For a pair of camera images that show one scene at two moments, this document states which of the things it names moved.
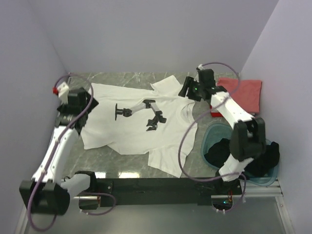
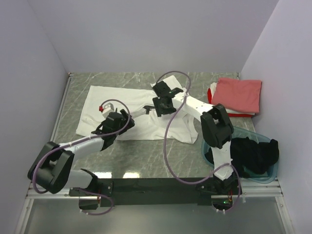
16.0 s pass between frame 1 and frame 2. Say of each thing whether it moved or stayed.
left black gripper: moved
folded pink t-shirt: stayed
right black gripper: moved
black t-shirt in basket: stayed
